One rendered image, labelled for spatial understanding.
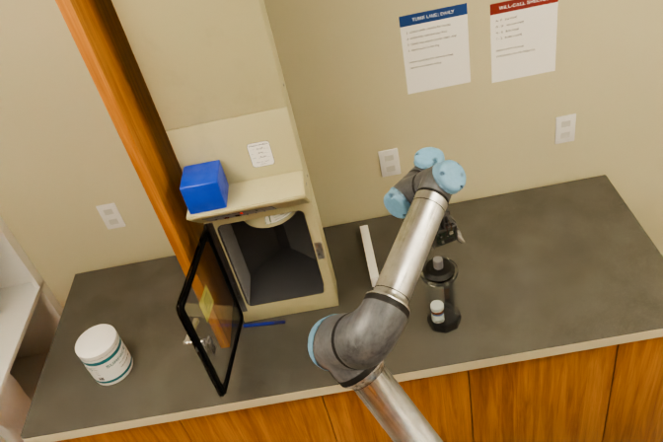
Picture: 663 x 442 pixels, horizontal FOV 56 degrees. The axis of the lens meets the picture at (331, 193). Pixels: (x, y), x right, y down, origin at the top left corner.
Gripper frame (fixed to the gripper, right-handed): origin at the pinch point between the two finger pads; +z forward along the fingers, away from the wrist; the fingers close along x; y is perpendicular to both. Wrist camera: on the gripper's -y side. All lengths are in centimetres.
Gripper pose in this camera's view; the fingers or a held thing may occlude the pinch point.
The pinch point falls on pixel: (436, 251)
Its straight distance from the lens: 179.9
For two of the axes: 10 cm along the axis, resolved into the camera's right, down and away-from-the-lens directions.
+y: 3.3, 5.5, -7.7
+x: 9.3, -3.4, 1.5
